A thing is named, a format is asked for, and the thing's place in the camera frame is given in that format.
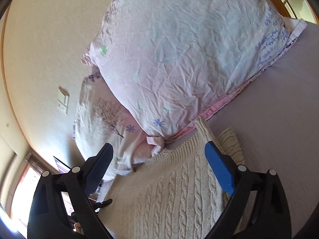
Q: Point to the window with blinds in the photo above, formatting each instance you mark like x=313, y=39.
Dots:
x=21, y=198

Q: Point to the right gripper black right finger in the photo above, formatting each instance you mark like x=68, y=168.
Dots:
x=257, y=208

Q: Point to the beige cable-knit sweater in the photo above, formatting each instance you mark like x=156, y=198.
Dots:
x=174, y=194

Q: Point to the beige wall switch plate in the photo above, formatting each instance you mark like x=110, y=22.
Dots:
x=63, y=100

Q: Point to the white floral pillow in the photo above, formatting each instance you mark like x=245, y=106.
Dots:
x=171, y=61

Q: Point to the person's left hand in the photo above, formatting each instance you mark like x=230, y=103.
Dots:
x=78, y=228

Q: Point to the pink floral pillow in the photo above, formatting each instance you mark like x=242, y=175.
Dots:
x=101, y=119

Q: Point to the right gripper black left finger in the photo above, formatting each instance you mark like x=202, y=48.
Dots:
x=48, y=217

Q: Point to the lavender bed sheet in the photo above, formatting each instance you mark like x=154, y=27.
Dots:
x=276, y=121

